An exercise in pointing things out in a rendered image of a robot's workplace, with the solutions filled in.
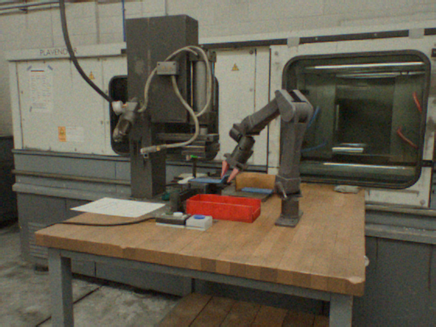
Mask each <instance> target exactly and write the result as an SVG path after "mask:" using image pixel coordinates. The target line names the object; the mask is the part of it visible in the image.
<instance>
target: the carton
mask: <svg viewBox="0 0 436 327"><path fill-rule="evenodd" d="M275 177H276V175H275V174H255V173H241V174H239V175H238V176H237V177H236V190H237V189H238V188H267V189H273V188H274V182H275Z"/></svg>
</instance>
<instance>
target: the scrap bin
mask: <svg viewBox="0 0 436 327"><path fill-rule="evenodd" d="M186 214H190V215H192V216H194V215H196V216H197V215H203V216H211V217H212V219H216V220H228V221H235V222H242V223H254V221H255V220H256V219H257V217H258V216H260V215H261V199H255V198H246V197H229V196H221V195H205V194H198V195H196V196H194V197H191V198H190V199H187V200H186Z"/></svg>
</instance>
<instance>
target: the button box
mask: <svg viewBox="0 0 436 327"><path fill-rule="evenodd" d="M191 216H192V215H190V214H182V216H174V215H170V216H168V215H165V212H163V213H161V214H160V215H159V214H158V215H156V216H150V217H147V218H144V219H141V220H137V221H132V222H126V223H80V222H72V221H61V222H56V223H52V224H49V225H47V226H46V227H44V228H43V229H45V228H48V227H51V226H53V225H55V224H57V223H63V224H74V225H83V226H95V227H113V226H123V225H130V224H135V223H141V222H143V221H147V220H153V219H156V225H157V226H170V227H180V228H184V227H186V226H187V225H186V220H187V219H189V218H190V217H191ZM43 229H42V230H43Z"/></svg>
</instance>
